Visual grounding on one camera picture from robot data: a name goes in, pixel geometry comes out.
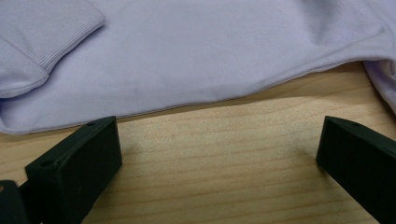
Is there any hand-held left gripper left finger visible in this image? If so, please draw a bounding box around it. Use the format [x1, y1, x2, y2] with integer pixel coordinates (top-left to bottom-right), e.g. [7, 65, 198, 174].
[19, 116, 123, 224]

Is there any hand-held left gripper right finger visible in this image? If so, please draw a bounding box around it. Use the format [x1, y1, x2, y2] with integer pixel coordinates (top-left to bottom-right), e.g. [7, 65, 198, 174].
[316, 116, 396, 224]

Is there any lavender printed t-shirt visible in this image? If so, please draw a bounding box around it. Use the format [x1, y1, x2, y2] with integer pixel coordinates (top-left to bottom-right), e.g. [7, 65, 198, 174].
[0, 0, 396, 135]

